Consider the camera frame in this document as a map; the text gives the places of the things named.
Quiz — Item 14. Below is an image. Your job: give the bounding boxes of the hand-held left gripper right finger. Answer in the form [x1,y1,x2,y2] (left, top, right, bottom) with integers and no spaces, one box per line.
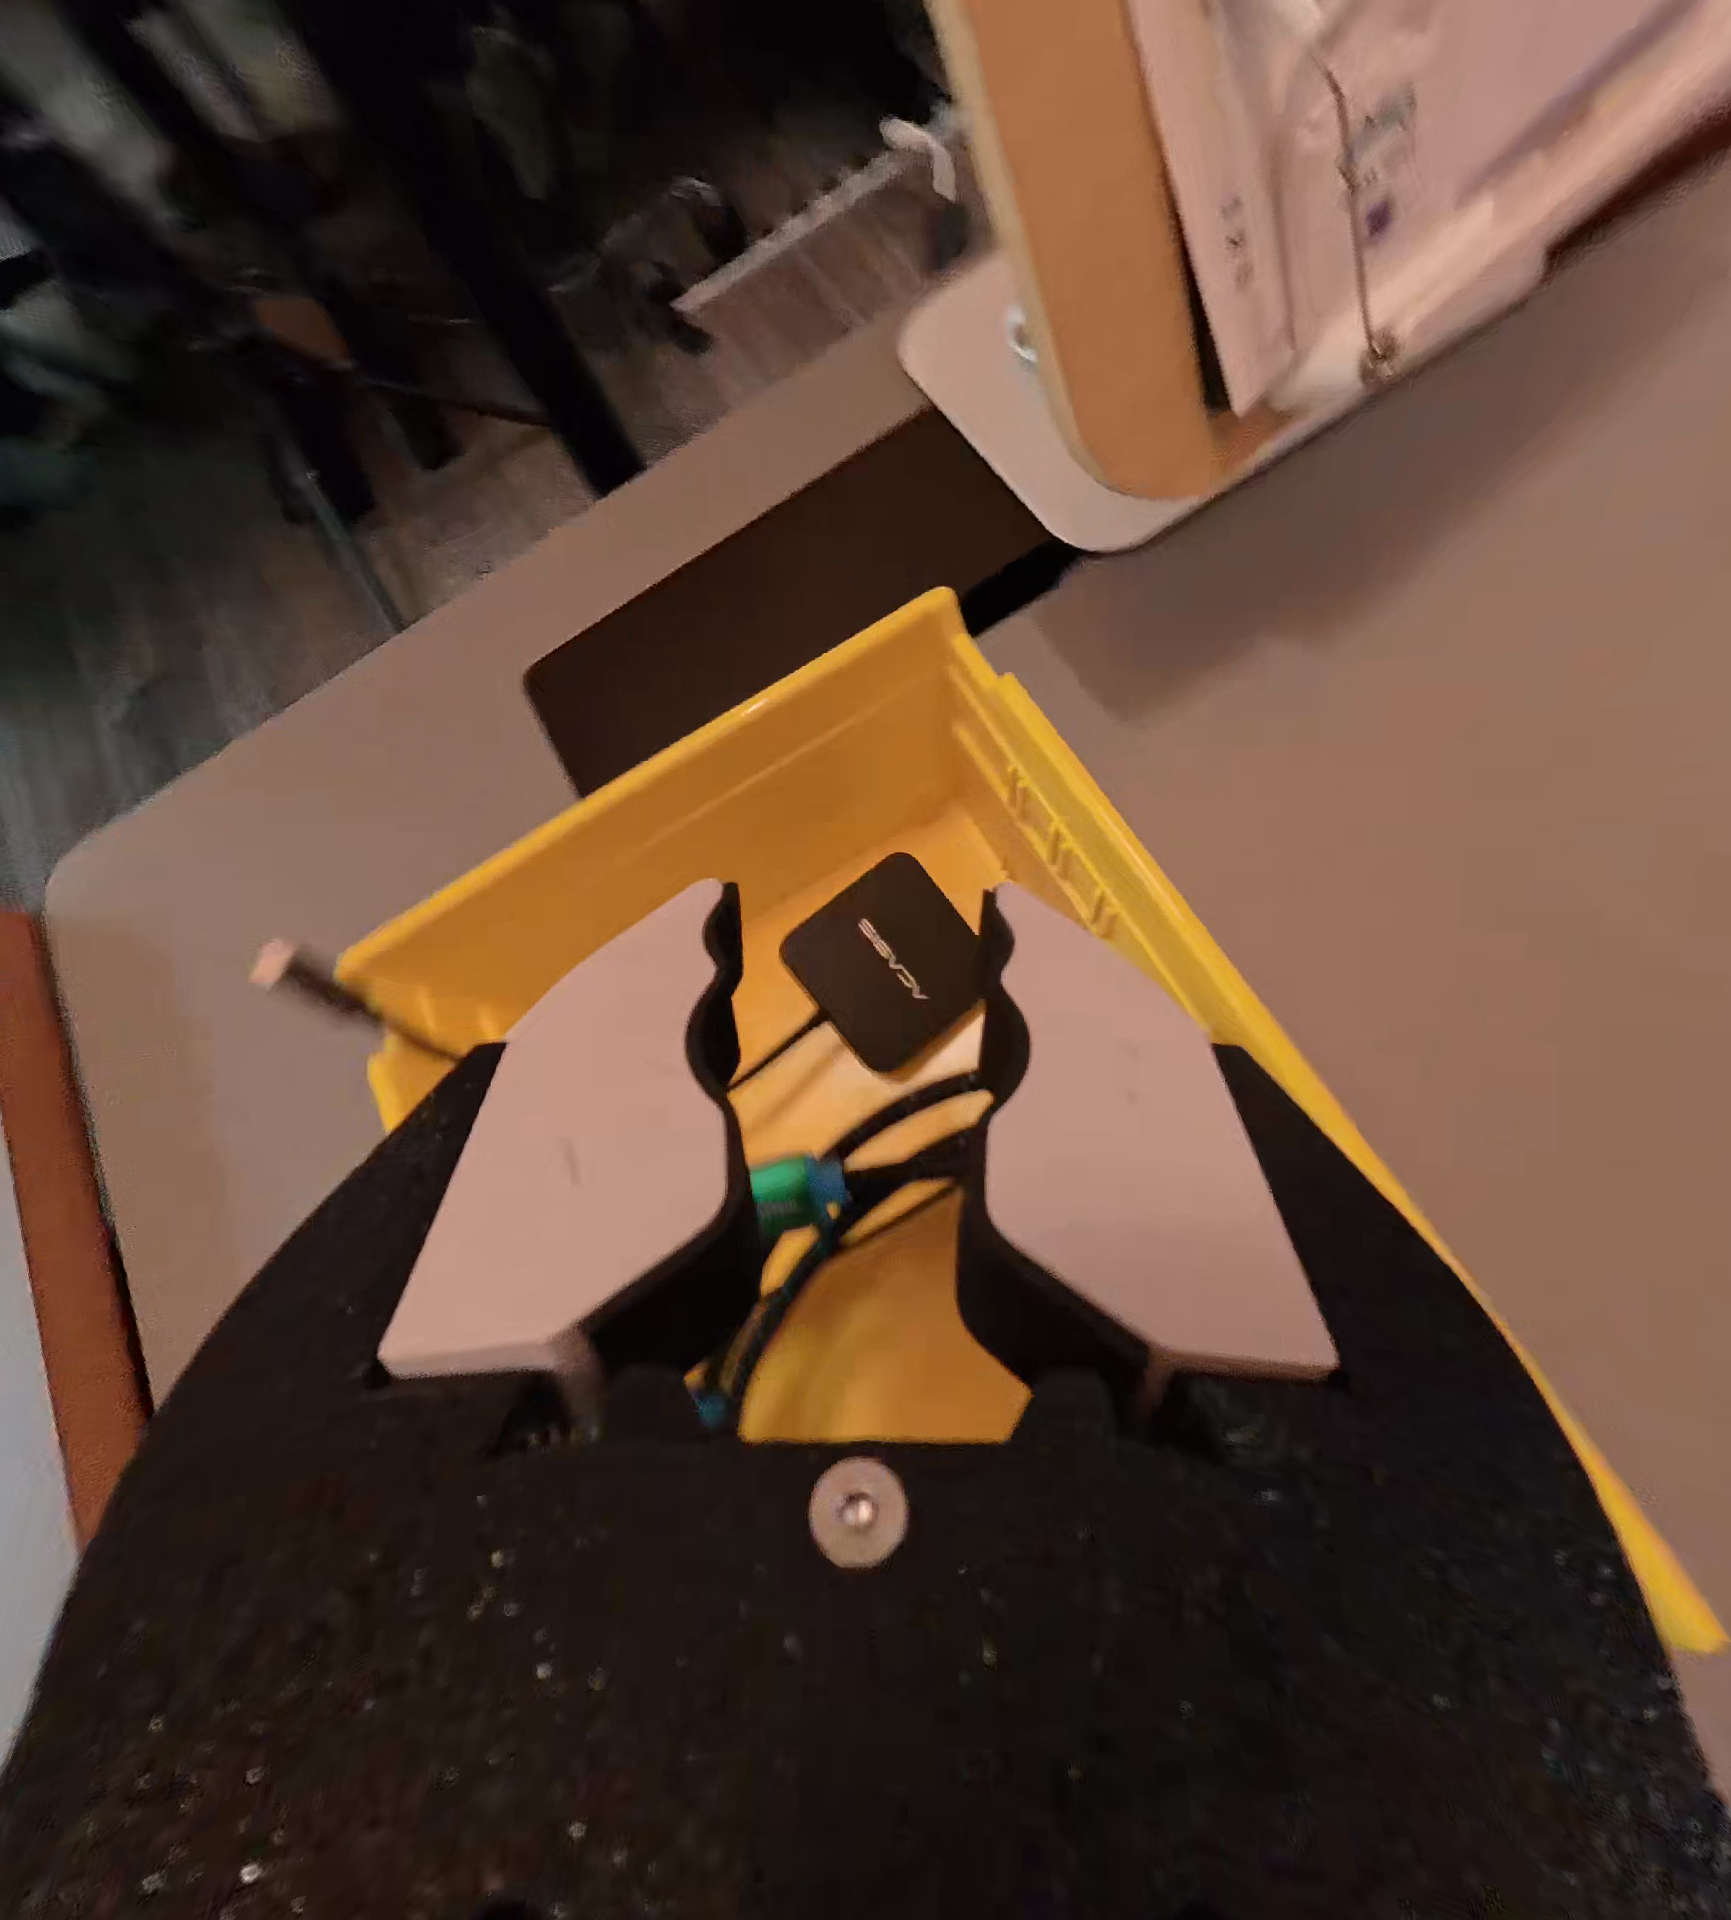
[956,885,1343,1394]

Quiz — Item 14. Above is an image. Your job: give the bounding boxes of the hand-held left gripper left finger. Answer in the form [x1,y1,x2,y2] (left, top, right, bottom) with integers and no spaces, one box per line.
[376,876,763,1400]

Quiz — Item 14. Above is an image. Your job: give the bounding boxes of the black cable teal plug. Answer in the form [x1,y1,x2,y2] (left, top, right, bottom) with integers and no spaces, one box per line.
[690,1074,994,1435]

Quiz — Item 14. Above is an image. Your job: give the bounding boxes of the yellow plastic bin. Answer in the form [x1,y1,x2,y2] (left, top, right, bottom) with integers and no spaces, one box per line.
[334,589,1729,1654]

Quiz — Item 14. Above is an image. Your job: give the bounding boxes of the small black usb hub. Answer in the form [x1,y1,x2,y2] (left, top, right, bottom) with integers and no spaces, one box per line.
[779,853,992,1076]

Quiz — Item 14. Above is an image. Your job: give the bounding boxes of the black table leg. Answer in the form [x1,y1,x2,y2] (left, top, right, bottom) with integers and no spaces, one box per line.
[401,0,649,498]

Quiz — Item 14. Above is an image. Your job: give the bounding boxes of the wooden document stand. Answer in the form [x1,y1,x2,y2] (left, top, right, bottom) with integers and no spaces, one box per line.
[898,0,1555,553]

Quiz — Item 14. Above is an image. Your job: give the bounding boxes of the printed instruction papers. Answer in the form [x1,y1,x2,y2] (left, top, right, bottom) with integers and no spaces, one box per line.
[1127,0,1731,415]

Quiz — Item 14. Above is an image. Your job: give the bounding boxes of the black cable silver usb plug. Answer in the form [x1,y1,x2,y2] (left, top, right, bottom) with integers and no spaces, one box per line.
[248,941,424,1043]

